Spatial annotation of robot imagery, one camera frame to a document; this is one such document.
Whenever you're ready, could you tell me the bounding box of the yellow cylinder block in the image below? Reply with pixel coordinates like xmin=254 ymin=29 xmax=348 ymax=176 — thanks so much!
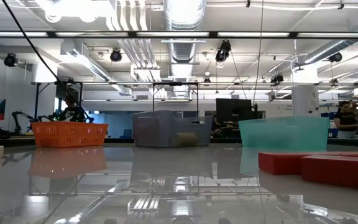
xmin=175 ymin=133 xmax=198 ymax=147

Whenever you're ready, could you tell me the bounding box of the grey plastic bin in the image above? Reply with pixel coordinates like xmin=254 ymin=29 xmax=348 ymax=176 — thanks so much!
xmin=131 ymin=110 xmax=213 ymax=147

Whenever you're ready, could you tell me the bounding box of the person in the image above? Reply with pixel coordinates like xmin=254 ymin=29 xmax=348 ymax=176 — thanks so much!
xmin=61 ymin=95 xmax=86 ymax=123
xmin=211 ymin=114 xmax=227 ymax=138
xmin=334 ymin=101 xmax=358 ymax=139

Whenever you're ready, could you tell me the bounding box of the black monitor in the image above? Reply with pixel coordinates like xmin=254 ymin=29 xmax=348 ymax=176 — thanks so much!
xmin=215 ymin=98 xmax=253 ymax=124

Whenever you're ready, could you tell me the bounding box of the orange plastic basket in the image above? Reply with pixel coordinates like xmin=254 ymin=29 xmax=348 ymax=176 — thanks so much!
xmin=31 ymin=121 xmax=109 ymax=148

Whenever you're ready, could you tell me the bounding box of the teal plastic bin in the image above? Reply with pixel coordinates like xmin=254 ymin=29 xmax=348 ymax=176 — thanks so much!
xmin=238 ymin=116 xmax=331 ymax=149

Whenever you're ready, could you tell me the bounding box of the white column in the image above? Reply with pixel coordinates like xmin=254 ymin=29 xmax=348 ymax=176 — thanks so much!
xmin=291 ymin=67 xmax=320 ymax=118

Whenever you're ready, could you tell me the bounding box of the black background station frame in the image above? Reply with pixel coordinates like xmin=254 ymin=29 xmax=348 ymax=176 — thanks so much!
xmin=152 ymin=82 xmax=200 ymax=118
xmin=34 ymin=81 xmax=84 ymax=123

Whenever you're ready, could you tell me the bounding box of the black metal table frame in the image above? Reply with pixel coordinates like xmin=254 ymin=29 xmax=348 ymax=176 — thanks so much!
xmin=0 ymin=136 xmax=358 ymax=147

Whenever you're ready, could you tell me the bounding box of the silver ventilation duct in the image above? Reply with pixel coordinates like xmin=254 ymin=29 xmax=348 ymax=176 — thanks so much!
xmin=163 ymin=0 xmax=207 ymax=98

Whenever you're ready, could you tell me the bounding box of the black overhead camera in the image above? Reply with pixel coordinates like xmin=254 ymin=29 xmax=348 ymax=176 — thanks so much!
xmin=215 ymin=39 xmax=232 ymax=63

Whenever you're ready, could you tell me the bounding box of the frame bar with light strips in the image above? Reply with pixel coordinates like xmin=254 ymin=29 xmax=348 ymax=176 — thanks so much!
xmin=0 ymin=30 xmax=358 ymax=39

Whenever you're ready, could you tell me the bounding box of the thin black hanging cable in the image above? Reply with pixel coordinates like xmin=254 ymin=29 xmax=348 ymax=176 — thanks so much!
xmin=252 ymin=0 xmax=265 ymax=105

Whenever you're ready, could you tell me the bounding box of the white rectangular air duct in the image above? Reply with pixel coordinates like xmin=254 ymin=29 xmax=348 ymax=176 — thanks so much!
xmin=59 ymin=42 xmax=133 ymax=96

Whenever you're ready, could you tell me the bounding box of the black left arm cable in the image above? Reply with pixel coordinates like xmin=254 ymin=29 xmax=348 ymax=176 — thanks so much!
xmin=0 ymin=0 xmax=94 ymax=123

